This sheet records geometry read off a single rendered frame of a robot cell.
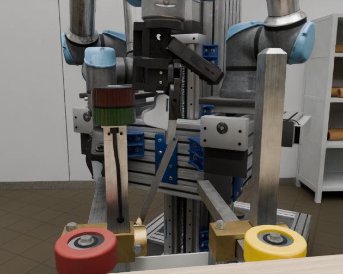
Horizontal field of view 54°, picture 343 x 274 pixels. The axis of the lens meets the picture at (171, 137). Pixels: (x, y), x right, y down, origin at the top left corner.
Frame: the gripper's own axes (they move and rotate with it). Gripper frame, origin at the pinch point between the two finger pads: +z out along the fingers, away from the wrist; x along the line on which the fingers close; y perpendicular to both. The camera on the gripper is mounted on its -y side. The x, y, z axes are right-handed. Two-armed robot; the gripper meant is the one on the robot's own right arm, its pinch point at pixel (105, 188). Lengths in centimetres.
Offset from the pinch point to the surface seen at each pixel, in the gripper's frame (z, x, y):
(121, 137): -20.0, -4.7, -34.0
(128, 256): -0.5, -5.4, -34.4
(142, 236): -3.5, -7.8, -33.8
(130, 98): -26.3, -6.3, -38.5
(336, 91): -12, -184, 180
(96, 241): -7.7, -1.2, -42.1
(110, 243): -8.0, -3.0, -43.6
